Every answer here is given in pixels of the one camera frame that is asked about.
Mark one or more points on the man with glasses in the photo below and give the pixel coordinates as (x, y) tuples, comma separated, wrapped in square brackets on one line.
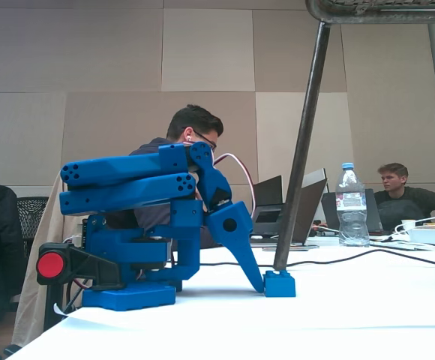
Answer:
[(195, 122)]

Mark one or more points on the metal stand frame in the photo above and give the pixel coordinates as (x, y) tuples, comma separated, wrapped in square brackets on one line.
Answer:
[(382, 9)]

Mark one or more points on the black mesh chair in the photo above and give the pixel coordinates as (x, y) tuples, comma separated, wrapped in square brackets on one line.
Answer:
[(33, 217)]

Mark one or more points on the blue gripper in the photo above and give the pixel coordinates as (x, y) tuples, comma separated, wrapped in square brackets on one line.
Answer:
[(229, 225)]

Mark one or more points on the blue building block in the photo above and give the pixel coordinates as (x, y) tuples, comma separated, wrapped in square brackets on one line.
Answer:
[(279, 287)]

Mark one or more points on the black clamp with red knob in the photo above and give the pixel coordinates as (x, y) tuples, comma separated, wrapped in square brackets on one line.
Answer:
[(90, 268)]

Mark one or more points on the dark metal stand leg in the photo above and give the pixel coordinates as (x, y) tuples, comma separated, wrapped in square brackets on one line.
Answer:
[(305, 150)]

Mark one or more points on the silver laptop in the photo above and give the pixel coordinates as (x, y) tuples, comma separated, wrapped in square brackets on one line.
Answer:
[(311, 202)]

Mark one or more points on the white cup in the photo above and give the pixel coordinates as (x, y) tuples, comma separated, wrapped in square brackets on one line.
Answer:
[(408, 225)]

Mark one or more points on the dark grey laptop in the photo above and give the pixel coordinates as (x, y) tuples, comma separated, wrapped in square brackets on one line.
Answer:
[(371, 213)]

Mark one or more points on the man in dark t-shirt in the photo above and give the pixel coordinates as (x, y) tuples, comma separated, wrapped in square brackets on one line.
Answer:
[(408, 198)]

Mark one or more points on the clear plastic water bottle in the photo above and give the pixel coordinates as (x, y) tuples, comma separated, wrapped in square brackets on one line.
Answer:
[(351, 210)]

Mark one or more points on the beige coat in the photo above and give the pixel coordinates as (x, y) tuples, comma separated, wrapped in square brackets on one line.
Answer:
[(33, 285)]

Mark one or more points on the black laptop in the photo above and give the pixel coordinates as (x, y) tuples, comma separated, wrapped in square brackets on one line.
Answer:
[(268, 210)]

